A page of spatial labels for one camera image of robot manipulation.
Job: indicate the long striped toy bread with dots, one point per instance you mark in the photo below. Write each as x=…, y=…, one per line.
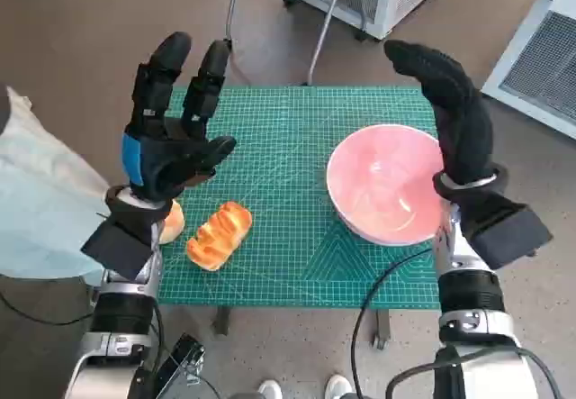
x=218, y=237

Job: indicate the white shoe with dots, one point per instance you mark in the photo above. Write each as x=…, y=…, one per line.
x=270, y=391
x=337, y=387

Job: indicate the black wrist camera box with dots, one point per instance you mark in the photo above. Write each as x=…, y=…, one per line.
x=504, y=232
x=117, y=250

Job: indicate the black table leg with caster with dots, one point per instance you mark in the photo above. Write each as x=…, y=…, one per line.
x=382, y=327

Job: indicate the black metal stand frame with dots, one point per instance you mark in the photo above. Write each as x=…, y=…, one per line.
x=180, y=363

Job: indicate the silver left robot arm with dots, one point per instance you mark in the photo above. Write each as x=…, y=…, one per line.
x=121, y=309

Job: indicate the round toy bread bun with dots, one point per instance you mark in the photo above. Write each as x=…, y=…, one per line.
x=173, y=225

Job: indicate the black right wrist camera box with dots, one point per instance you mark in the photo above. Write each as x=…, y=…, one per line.
x=504, y=232

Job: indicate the green cutting mat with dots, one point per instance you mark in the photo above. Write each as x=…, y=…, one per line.
x=279, y=147

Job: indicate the pink bowl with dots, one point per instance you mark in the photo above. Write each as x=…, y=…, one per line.
x=382, y=183

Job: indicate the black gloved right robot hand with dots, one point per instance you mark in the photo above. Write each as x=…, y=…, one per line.
x=463, y=124

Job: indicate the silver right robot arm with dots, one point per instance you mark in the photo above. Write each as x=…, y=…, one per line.
x=468, y=291

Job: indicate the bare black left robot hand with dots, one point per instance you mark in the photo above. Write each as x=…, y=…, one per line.
x=153, y=156

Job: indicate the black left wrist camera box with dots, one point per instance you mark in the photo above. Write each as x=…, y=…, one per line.
x=117, y=250

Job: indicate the white cabinet with grey grille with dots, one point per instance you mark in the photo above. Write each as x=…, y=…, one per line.
x=540, y=66

